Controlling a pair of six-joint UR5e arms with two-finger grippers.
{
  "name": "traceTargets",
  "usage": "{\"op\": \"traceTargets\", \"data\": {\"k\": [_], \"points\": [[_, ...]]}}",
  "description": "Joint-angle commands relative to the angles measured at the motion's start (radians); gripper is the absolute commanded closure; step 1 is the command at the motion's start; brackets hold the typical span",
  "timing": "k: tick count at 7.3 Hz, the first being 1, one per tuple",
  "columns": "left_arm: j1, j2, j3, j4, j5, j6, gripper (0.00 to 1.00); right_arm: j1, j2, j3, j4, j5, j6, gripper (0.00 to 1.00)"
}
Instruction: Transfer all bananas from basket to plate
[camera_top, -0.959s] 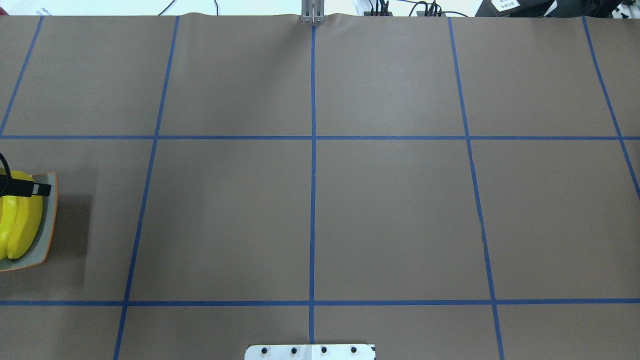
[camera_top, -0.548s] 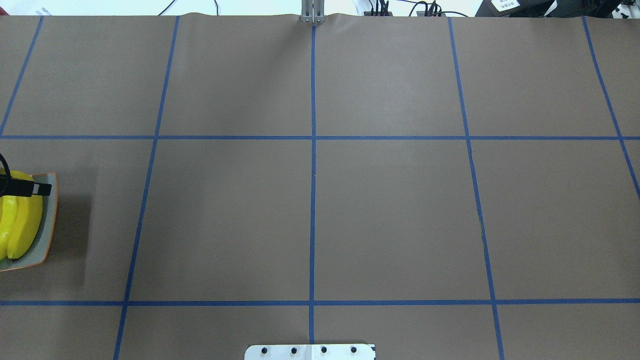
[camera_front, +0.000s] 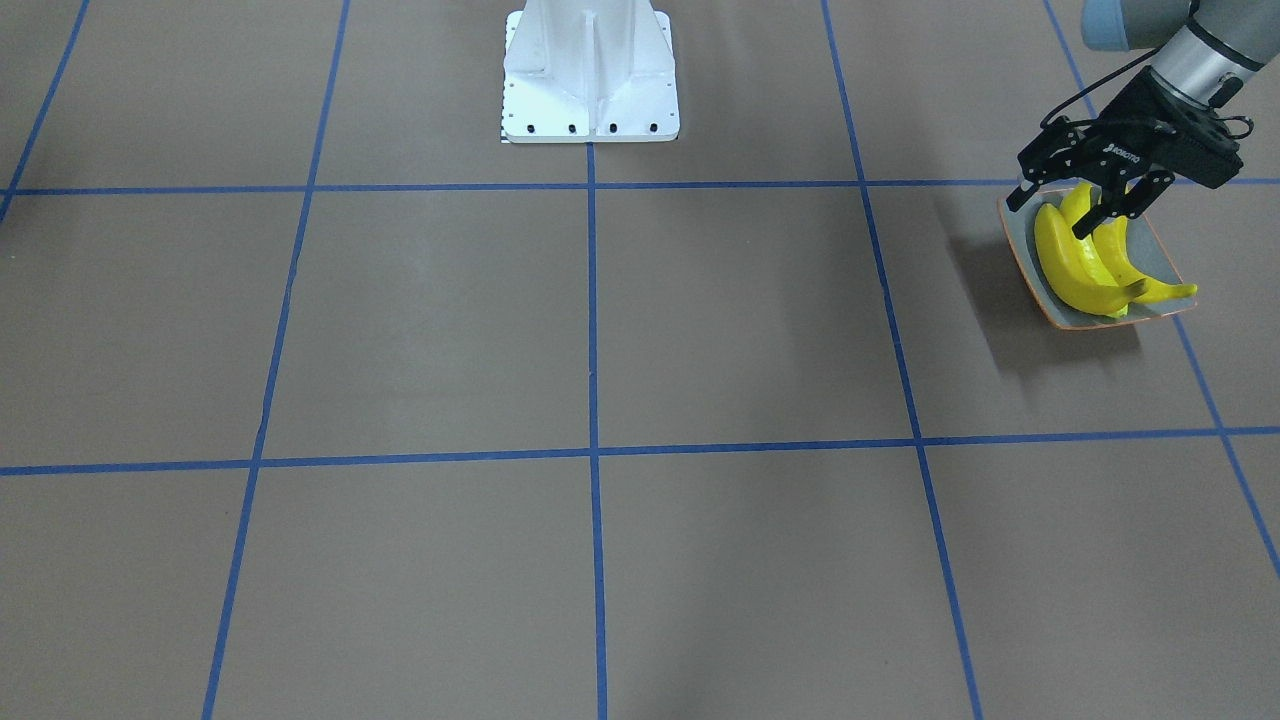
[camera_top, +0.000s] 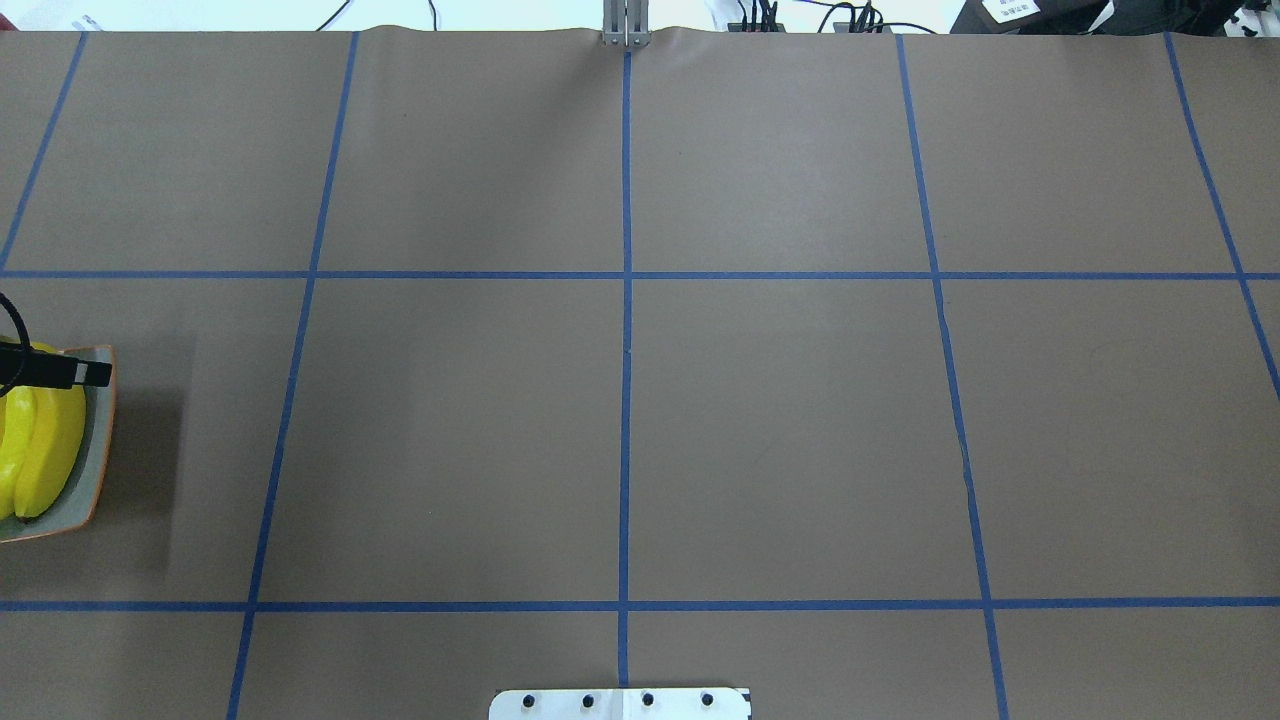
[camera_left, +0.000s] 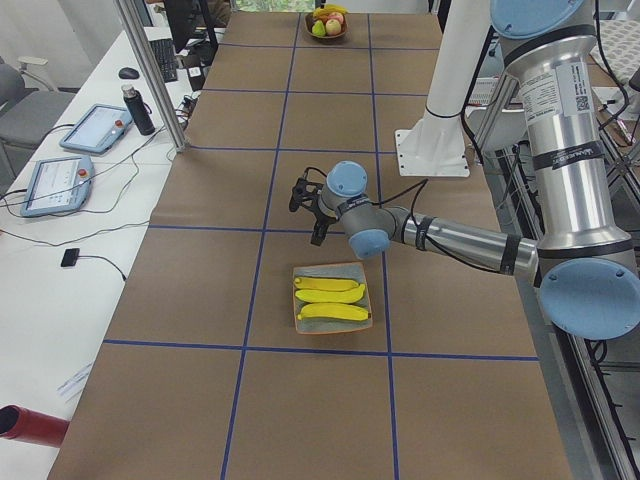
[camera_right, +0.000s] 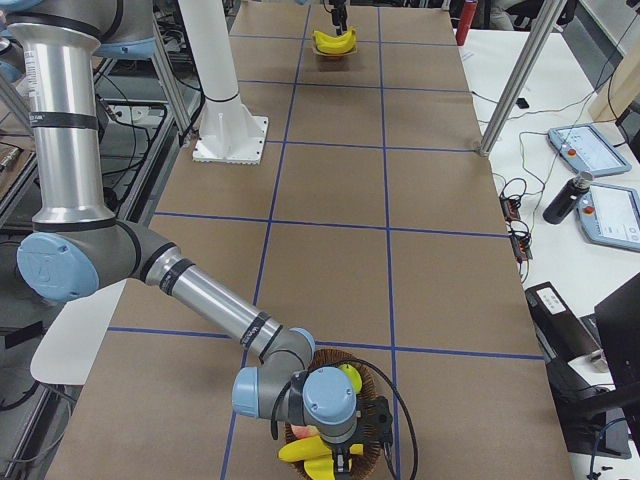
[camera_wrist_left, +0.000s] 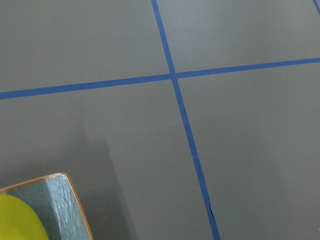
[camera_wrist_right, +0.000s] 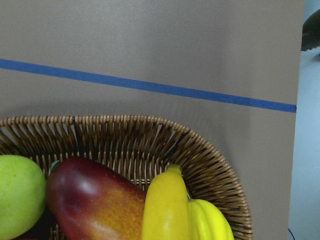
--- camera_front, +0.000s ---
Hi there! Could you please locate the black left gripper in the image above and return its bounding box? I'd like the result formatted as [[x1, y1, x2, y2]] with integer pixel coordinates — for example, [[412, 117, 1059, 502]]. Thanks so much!
[[1005, 68, 1243, 240]]

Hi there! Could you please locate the black braided cable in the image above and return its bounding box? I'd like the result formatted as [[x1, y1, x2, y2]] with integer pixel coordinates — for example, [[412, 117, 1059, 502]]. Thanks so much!
[[1038, 50, 1161, 136]]

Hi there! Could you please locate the grey square plate orange rim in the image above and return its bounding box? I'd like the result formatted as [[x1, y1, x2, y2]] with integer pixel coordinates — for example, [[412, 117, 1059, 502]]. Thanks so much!
[[997, 187, 1196, 331]]

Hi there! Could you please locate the brown paper table mat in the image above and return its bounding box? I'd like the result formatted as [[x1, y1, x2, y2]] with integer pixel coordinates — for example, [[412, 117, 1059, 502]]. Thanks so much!
[[1, 1, 1277, 719]]

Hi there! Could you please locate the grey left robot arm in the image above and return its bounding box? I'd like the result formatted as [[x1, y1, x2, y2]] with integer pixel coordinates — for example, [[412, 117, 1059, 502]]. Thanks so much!
[[1005, 1, 1279, 237]]

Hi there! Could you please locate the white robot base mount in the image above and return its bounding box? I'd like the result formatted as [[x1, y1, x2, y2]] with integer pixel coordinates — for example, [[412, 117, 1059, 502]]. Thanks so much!
[[500, 1, 681, 143]]

